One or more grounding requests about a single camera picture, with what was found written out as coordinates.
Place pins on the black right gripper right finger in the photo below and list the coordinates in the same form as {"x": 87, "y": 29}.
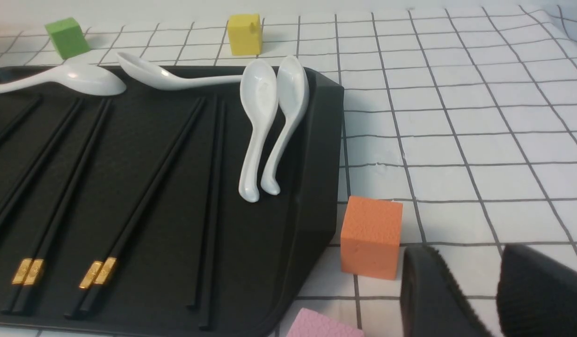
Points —
{"x": 536, "y": 295}

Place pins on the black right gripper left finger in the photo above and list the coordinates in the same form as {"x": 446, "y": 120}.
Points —
{"x": 432, "y": 303}

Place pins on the orange cube block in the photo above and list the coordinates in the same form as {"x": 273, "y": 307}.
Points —
{"x": 370, "y": 238}

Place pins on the pink cube block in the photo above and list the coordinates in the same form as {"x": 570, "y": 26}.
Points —
{"x": 310, "y": 323}

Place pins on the white checkered tablecloth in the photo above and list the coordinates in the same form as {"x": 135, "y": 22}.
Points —
{"x": 467, "y": 116}

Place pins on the white ceramic spoon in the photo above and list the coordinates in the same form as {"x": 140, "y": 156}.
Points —
{"x": 293, "y": 93}
{"x": 83, "y": 78}
{"x": 155, "y": 76}
{"x": 259, "y": 99}

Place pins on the black rectangular tray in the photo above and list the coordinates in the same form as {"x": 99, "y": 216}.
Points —
{"x": 117, "y": 265}

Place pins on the yellow cube block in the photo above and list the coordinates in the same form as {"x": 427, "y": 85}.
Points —
{"x": 245, "y": 34}

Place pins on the black chopstick gold band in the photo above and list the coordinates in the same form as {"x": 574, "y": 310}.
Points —
{"x": 35, "y": 207}
{"x": 143, "y": 196}
{"x": 129, "y": 234}
{"x": 17, "y": 301}

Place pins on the green cube block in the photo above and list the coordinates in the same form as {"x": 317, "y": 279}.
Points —
{"x": 67, "y": 38}

